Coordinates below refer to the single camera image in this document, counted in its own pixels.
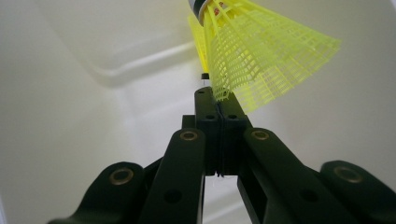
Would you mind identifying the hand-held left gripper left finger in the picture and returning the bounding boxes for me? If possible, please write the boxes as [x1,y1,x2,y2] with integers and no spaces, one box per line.
[182,87,222,175]

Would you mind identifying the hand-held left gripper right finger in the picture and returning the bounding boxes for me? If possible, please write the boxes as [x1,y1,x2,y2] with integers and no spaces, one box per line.
[218,92,254,175]

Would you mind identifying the white plastic bin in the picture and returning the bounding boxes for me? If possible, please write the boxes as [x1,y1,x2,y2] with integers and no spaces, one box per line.
[0,0,396,224]

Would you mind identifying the yellow shuttlecock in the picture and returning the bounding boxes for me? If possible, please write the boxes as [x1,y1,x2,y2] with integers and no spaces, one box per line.
[187,13,211,89]
[187,0,342,115]

